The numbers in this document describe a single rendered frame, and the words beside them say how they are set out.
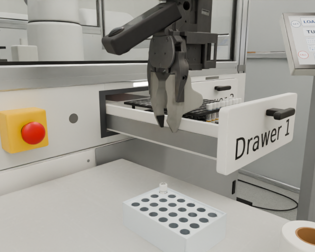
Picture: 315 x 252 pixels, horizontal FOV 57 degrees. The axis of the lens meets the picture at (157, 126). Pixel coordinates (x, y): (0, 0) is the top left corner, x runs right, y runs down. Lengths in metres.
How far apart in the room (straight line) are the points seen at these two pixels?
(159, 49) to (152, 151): 0.44
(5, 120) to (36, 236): 0.21
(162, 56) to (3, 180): 0.38
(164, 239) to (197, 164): 0.65
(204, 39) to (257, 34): 2.08
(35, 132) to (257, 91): 2.14
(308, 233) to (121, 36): 0.34
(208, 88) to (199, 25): 0.52
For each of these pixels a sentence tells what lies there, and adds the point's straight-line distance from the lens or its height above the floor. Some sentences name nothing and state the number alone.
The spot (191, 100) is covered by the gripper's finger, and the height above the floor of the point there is 0.94.
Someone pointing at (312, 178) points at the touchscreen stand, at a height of 0.45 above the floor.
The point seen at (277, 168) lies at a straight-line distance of 2.54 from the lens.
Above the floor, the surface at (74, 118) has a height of 0.87.
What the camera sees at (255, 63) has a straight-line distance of 2.52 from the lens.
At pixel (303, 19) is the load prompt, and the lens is 1.49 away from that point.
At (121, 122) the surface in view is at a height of 0.86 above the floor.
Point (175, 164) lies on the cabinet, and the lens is 0.93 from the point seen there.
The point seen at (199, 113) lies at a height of 0.90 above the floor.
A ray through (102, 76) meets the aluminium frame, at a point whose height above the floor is 0.96.
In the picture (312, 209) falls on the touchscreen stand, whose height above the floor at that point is 0.29.
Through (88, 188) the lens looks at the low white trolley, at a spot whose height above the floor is 0.76.
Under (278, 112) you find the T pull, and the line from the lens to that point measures 0.55.
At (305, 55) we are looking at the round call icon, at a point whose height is 1.01.
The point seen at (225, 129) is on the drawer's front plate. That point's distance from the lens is 0.46.
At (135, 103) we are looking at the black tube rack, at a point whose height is 0.90.
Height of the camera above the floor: 1.00
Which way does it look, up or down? 13 degrees down
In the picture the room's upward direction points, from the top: straight up
